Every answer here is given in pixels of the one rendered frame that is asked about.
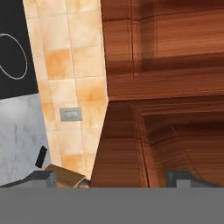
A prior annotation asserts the brown wooden cabinet door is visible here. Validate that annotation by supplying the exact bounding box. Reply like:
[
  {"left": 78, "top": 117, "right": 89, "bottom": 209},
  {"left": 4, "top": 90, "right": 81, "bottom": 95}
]
[{"left": 88, "top": 94, "right": 224, "bottom": 189}]

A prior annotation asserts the black hob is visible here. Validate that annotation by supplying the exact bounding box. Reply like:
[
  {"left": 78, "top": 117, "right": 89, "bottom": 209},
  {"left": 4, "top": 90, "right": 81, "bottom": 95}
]
[{"left": 0, "top": 0, "right": 39, "bottom": 101}]

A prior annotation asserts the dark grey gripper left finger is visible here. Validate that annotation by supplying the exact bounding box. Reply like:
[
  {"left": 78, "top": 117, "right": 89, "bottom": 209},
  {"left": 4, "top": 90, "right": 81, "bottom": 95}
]
[{"left": 2, "top": 170, "right": 57, "bottom": 189}]

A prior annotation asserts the brown wooden cabinet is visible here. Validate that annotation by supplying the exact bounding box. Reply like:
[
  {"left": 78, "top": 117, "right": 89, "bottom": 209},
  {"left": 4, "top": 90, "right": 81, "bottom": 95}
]
[{"left": 100, "top": 0, "right": 224, "bottom": 102}]

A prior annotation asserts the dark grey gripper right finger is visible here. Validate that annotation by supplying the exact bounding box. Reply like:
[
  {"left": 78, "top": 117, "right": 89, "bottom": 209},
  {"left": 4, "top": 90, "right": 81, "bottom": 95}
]
[{"left": 165, "top": 170, "right": 223, "bottom": 189}]

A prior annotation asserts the brown wooden board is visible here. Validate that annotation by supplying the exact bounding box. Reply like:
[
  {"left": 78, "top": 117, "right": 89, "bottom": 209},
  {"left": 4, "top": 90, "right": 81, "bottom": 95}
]
[{"left": 43, "top": 164, "right": 87, "bottom": 189}]

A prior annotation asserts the grey wall socket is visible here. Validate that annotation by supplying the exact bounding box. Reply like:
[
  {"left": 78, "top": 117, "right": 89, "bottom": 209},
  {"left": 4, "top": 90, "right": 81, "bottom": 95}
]
[{"left": 59, "top": 107, "right": 84, "bottom": 123}]

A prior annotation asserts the small black object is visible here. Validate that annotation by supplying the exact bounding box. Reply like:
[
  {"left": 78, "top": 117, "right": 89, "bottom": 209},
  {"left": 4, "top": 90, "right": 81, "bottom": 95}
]
[{"left": 34, "top": 145, "right": 48, "bottom": 169}]

